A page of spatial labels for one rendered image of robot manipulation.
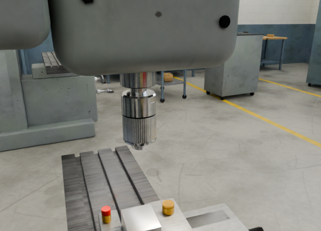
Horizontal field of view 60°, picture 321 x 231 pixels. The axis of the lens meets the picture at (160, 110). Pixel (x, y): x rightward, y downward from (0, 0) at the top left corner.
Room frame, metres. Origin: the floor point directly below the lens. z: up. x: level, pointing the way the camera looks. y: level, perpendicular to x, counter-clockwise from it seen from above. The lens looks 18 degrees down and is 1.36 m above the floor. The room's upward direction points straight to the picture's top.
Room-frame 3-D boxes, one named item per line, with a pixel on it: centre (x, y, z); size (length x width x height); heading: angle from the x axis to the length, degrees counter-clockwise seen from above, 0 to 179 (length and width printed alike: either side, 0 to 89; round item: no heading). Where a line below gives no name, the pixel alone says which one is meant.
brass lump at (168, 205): (0.42, -0.01, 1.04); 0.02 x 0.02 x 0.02
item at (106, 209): (0.40, 0.09, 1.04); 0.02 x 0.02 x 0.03
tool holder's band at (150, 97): (0.36, 0.03, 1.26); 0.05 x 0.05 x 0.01
